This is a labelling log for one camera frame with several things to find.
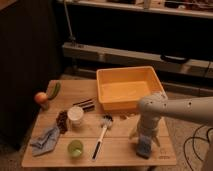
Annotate metal shelf rack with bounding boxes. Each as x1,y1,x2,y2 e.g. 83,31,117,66
56,0,213,76

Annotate brown grape bunch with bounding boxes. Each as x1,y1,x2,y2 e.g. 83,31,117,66
56,111,68,134

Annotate green cucumber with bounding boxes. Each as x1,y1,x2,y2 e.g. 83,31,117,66
48,82,61,100

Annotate green plastic cup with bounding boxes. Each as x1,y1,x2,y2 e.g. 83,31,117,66
67,140,83,158

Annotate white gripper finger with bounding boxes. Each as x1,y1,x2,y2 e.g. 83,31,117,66
152,136,160,147
129,128,139,139

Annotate blue sponge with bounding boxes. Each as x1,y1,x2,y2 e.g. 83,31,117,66
136,135,151,159

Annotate orange fruit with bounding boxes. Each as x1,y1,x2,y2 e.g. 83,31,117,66
34,92,48,104

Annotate small brown crumbs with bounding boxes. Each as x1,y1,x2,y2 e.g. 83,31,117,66
120,114,135,120

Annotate blue-grey cloth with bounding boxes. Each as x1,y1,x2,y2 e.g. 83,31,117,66
30,125,60,156

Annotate white paper cup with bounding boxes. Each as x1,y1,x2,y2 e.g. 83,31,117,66
67,106,84,126

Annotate orange plastic bin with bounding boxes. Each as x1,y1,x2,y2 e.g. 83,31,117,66
96,66,164,111

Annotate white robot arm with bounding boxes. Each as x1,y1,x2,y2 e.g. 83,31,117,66
130,92,213,159

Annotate white dish brush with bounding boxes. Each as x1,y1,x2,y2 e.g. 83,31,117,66
92,115,113,160

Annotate black cable on floor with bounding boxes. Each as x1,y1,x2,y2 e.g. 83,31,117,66
182,123,213,171

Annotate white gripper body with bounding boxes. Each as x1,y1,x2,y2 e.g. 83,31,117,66
137,116,161,138

